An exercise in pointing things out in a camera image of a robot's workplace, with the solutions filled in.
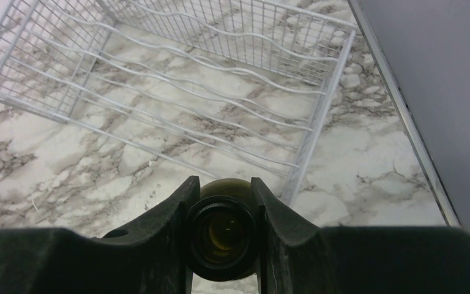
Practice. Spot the green wine bottle white label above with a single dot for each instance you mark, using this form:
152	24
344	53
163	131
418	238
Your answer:
220	235

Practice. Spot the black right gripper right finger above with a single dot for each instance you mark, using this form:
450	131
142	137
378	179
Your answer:
297	256

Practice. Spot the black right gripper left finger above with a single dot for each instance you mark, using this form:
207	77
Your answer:
141	256

